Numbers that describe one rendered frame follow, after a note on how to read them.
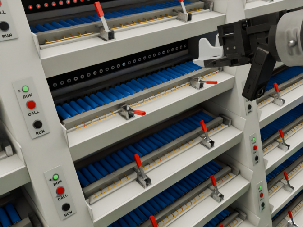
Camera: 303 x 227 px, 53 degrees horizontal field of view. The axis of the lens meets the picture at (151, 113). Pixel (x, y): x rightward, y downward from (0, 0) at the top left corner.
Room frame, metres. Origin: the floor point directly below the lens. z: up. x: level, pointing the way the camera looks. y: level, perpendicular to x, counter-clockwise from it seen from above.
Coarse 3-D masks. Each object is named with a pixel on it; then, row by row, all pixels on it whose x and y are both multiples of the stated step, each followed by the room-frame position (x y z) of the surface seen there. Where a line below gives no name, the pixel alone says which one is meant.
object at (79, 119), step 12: (192, 72) 0.95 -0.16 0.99; (204, 72) 0.97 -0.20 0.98; (216, 72) 0.99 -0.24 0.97; (168, 84) 0.88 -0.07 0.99; (180, 84) 0.91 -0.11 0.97; (132, 96) 0.81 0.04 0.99; (144, 96) 0.83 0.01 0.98; (96, 108) 0.75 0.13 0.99; (108, 108) 0.76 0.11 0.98; (72, 120) 0.70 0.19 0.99; (84, 120) 0.72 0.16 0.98
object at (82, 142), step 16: (144, 64) 0.98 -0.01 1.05; (96, 80) 0.88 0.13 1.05; (208, 80) 0.95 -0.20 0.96; (224, 80) 0.95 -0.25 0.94; (160, 96) 0.85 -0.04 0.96; (176, 96) 0.85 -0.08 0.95; (192, 96) 0.87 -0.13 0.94; (208, 96) 0.92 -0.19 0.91; (160, 112) 0.80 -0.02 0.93; (176, 112) 0.84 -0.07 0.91; (64, 128) 0.63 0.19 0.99; (96, 128) 0.71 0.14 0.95; (112, 128) 0.71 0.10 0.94; (128, 128) 0.74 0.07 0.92; (144, 128) 0.78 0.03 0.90; (80, 144) 0.66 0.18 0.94; (96, 144) 0.69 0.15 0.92
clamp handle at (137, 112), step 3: (126, 108) 0.75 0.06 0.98; (129, 111) 0.74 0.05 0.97; (132, 111) 0.73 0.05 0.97; (135, 111) 0.71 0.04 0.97; (138, 111) 0.71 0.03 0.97; (141, 111) 0.70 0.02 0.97; (144, 111) 0.70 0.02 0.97; (138, 114) 0.70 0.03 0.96; (141, 114) 0.69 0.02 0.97; (144, 114) 0.70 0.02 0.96
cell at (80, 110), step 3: (72, 102) 0.79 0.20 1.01; (75, 102) 0.79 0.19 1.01; (72, 105) 0.78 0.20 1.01; (75, 105) 0.77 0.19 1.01; (78, 105) 0.77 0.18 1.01; (75, 108) 0.77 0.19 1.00; (78, 108) 0.76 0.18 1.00; (81, 108) 0.76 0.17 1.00; (78, 111) 0.75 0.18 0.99; (81, 111) 0.75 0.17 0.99; (84, 111) 0.75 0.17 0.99
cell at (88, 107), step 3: (78, 99) 0.80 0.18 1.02; (81, 99) 0.81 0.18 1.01; (78, 102) 0.80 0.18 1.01; (81, 102) 0.79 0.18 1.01; (84, 102) 0.79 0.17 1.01; (81, 105) 0.78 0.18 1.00; (84, 105) 0.78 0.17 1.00; (87, 105) 0.77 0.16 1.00; (84, 108) 0.77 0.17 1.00; (87, 108) 0.76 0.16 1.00; (90, 108) 0.76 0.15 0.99
